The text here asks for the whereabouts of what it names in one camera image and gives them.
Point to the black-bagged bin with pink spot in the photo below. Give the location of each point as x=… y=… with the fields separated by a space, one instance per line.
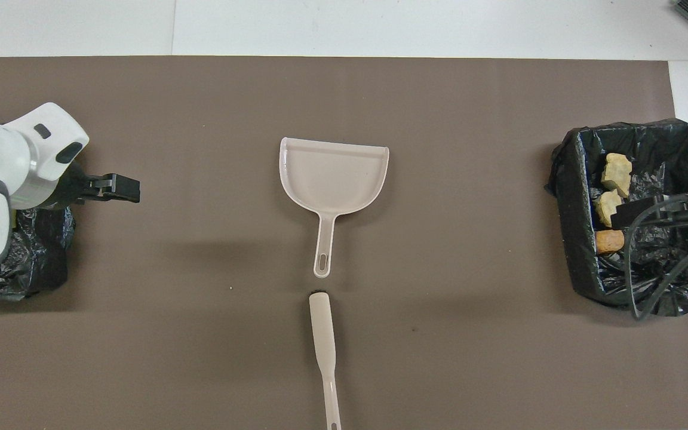
x=39 y=251

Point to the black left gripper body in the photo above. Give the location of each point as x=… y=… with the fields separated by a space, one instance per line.
x=75 y=186

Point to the tan bread piece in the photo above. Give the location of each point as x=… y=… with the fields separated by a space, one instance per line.
x=605 y=206

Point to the beige plastic dustpan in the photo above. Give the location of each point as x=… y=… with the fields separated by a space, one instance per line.
x=332 y=176

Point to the brown bread roll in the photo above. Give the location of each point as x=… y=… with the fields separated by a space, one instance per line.
x=610 y=241

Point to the pale torn bread piece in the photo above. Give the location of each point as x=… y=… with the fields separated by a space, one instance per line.
x=617 y=173

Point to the black-bagged trash bin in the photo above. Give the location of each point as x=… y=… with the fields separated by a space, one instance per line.
x=666 y=269

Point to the brown table mat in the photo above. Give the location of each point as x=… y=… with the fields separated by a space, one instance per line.
x=380 y=89

